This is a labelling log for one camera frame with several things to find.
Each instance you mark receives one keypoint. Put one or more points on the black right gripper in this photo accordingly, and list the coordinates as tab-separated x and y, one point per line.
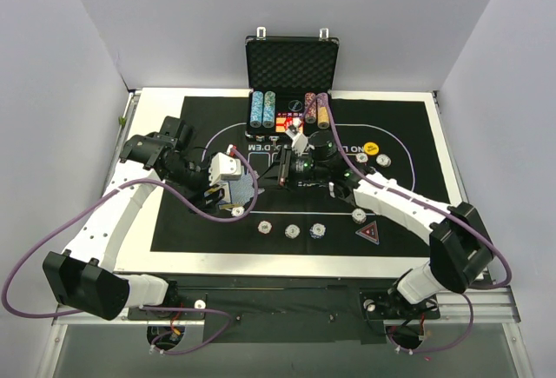
282	169

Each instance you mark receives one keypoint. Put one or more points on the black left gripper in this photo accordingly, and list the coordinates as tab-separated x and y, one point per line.
213	193

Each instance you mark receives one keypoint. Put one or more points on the yellow big blind button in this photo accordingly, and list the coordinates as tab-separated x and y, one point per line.
371	148

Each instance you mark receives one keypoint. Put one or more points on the blue playing card deck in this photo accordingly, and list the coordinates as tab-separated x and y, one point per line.
226	193

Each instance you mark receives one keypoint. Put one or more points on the blue backed playing card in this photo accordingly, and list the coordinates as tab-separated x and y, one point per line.
242	191

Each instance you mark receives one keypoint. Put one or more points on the blue chip stack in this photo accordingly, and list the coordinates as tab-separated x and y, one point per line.
317	231

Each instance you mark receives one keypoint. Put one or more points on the grey chip stack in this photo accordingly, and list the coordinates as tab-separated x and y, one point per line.
292	231

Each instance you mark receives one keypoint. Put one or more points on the red triangular dealer marker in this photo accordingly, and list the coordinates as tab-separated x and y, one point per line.
369	232

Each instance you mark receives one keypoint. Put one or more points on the red chip stack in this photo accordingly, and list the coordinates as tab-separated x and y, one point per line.
264	227

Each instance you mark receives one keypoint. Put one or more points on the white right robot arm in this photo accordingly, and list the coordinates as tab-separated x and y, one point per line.
459	249

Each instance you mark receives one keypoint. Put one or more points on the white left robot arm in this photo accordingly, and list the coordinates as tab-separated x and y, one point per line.
82	275

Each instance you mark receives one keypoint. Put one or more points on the dark red chip row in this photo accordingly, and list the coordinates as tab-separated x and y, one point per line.
310	108

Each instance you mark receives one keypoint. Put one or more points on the red playing card box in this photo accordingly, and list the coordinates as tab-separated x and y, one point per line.
284	120

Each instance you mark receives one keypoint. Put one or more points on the purple and orange chip row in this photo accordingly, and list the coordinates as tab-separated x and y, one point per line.
322	111

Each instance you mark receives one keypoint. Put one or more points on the black dealer button in case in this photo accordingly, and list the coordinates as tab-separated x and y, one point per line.
295	106

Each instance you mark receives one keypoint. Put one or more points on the green grey chip row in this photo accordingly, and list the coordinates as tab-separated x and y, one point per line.
268	112

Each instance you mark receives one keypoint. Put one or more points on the black poker felt mat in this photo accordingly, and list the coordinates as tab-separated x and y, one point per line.
401	129

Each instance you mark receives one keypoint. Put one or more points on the light blue chip row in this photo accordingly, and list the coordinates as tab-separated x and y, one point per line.
256	109

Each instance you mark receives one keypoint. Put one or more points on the black aluminium poker case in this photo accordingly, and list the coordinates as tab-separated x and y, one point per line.
290	66

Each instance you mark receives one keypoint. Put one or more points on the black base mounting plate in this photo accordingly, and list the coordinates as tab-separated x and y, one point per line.
282	329

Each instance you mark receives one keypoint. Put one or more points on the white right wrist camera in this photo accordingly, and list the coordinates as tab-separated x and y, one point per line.
299	142

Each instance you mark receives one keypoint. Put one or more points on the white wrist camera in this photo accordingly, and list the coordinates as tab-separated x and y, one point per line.
299	142
224	168

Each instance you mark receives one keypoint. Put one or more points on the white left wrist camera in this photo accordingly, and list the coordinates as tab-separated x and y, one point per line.
224	168

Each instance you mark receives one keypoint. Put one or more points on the aluminium front rail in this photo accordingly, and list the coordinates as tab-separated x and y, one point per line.
495	306

